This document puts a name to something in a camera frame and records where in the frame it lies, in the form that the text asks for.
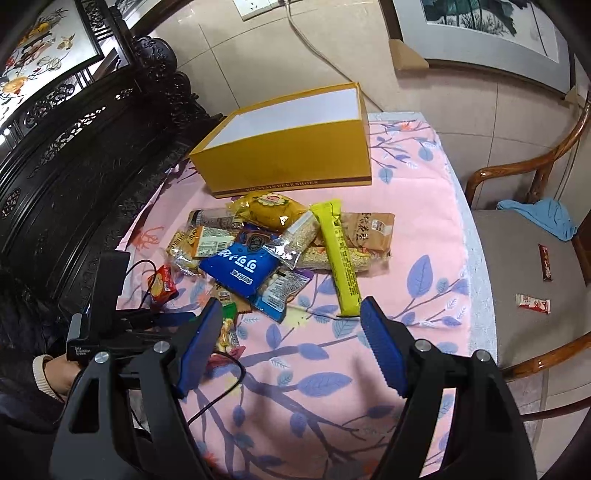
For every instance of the small red snack packet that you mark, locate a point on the small red snack packet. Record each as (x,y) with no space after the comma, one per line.
(162,286)

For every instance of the yellow cardboard box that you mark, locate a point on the yellow cardboard box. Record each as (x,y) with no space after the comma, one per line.
(286,157)

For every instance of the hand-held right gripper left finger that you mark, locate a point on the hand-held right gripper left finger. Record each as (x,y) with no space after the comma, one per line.
(203,341)

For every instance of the clear sesame snack packet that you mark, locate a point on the clear sesame snack packet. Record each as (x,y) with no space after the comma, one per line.
(298,235)

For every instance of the person's left hand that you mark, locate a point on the person's left hand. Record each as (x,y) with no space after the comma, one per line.
(60,376)

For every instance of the grey brown snack packet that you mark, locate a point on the grey brown snack packet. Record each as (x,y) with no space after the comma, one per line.
(210,217)

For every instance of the blue white print snack packet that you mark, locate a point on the blue white print snack packet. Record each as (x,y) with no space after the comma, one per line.
(240,270)

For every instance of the yellow candy packet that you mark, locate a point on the yellow candy packet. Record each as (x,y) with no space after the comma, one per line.
(182,254)

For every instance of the pink floral tablecloth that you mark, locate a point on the pink floral tablecloth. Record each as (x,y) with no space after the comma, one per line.
(415,221)

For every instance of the framed ink painting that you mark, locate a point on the framed ink painting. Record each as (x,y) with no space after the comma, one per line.
(461,37)

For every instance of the red white snack packet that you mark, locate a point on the red white snack packet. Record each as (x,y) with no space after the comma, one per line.
(533,303)

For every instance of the yellow orange flower snack packet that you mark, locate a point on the yellow orange flower snack packet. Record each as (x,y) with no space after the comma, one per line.
(272,212)

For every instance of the blue cloth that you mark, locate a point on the blue cloth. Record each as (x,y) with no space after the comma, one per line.
(545,217)

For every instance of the cardboard corner protector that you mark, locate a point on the cardboard corner protector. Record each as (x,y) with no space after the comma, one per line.
(406,57)

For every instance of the brown paper snack packet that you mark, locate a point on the brown paper snack packet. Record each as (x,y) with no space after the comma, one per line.
(374,228)

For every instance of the blue clear nut packet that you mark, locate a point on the blue clear nut packet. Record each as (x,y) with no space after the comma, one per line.
(281,293)

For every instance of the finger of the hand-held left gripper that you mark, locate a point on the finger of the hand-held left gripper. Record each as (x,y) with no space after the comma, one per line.
(171,319)

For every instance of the painted flower panel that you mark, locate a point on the painted flower panel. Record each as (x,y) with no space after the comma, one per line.
(37,50)

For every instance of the small brown snack packet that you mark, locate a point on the small brown snack packet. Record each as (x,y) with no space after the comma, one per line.
(224,295)

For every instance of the orange label snack packet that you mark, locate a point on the orange label snack packet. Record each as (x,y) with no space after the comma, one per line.
(212,242)

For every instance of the carved dark wood furniture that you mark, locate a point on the carved dark wood furniture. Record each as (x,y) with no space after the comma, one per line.
(69,184)

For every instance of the wooden armchair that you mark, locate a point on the wooden armchair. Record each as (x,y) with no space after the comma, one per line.
(517,277)

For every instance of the dark red snack bar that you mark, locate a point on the dark red snack bar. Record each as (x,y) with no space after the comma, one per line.
(546,262)

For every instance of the person's left forearm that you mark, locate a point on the person's left forearm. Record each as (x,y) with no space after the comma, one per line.
(23,397)

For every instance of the long yellow snack bar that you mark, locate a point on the long yellow snack bar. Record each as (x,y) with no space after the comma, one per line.
(344,272)

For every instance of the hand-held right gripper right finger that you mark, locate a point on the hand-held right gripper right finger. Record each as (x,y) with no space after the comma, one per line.
(381,346)

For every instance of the clear sesame bar packet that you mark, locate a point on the clear sesame bar packet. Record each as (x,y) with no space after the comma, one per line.
(369,264)

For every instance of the white wall outlet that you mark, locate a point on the white wall outlet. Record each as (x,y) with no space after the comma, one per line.
(254,7)

